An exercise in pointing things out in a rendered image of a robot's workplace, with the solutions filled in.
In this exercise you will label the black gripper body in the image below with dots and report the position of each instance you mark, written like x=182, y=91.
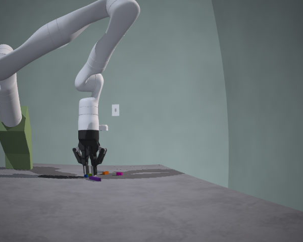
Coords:
x=88, y=138

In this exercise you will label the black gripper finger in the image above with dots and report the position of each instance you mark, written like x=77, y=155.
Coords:
x=82, y=159
x=96, y=160

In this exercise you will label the purple rod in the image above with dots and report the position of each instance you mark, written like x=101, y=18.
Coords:
x=95, y=178

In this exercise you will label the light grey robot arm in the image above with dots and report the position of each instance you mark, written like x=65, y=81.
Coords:
x=57, y=33

